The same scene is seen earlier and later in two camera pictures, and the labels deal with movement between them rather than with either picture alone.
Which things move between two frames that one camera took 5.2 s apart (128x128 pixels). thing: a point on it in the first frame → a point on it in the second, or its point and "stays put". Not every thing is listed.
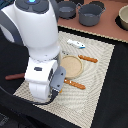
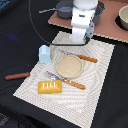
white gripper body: (41, 76) → (82, 25)
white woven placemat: (85, 62) stays put
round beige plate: (73, 66) stays put
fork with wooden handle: (75, 84) stays put
